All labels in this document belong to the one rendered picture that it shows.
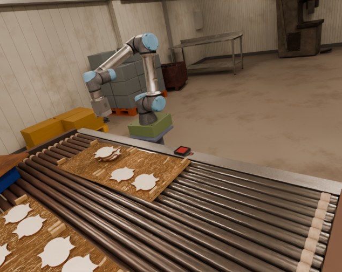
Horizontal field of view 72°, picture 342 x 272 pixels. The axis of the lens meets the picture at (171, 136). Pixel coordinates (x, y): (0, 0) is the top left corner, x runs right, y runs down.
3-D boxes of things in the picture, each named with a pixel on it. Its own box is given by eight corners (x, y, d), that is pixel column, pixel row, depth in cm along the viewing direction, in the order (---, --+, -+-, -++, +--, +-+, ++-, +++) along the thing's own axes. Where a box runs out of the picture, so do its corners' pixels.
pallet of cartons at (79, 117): (85, 126, 520) (78, 106, 501) (110, 130, 466) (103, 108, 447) (27, 154, 434) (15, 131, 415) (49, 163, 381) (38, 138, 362)
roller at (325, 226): (64, 143, 206) (62, 138, 204) (331, 230, 83) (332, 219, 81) (59, 146, 202) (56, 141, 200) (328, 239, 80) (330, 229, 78)
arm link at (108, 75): (105, 68, 152) (90, 73, 146) (115, 67, 144) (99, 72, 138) (109, 80, 155) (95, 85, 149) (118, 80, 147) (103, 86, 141)
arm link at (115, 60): (131, 33, 173) (82, 73, 153) (141, 31, 166) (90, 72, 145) (139, 48, 180) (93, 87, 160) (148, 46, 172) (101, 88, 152)
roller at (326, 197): (79, 136, 215) (77, 131, 213) (337, 203, 93) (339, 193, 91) (74, 138, 212) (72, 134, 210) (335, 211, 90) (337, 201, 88)
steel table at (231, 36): (185, 72, 858) (180, 40, 812) (244, 68, 740) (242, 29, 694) (173, 79, 797) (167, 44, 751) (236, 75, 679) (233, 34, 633)
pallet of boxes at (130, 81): (141, 96, 668) (128, 45, 611) (167, 95, 617) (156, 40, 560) (105, 114, 568) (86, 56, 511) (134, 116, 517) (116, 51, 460)
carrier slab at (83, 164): (98, 143, 180) (97, 141, 180) (136, 151, 156) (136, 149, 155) (56, 168, 156) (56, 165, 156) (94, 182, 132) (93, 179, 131)
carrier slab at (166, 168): (137, 151, 156) (137, 149, 155) (190, 162, 131) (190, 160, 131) (95, 182, 131) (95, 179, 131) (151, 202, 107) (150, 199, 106)
